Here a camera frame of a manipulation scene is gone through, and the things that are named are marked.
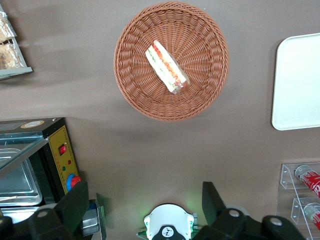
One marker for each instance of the clear bag of snacks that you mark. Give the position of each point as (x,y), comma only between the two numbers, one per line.
(8,56)
(5,27)

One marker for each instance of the triangle sandwich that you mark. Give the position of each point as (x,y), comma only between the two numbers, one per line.
(165,66)

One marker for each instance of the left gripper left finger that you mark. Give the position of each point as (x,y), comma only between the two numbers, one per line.
(65,220)

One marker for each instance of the clear acrylic bottle rack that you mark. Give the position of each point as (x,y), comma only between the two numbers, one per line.
(285,175)

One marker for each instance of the cream plastic tray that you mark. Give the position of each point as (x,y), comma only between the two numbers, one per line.
(300,82)

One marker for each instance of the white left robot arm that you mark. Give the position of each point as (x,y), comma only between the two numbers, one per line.
(167,217)

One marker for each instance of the steel warmer pan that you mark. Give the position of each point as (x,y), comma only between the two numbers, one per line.
(15,185)
(17,212)

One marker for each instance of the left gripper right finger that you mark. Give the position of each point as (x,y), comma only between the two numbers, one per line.
(220,225)

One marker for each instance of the silver metal cylinder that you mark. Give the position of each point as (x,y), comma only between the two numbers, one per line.
(90,221)

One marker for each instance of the red cola bottle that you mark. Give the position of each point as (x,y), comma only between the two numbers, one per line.
(310,178)
(313,212)

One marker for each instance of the tray of packaged pastries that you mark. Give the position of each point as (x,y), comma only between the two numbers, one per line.
(15,72)

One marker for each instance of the wooden skewer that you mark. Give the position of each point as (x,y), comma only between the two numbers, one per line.
(8,198)

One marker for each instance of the black food warmer appliance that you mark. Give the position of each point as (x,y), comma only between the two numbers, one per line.
(57,140)

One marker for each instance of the large brown wicker basket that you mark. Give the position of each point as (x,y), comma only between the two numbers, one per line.
(200,37)

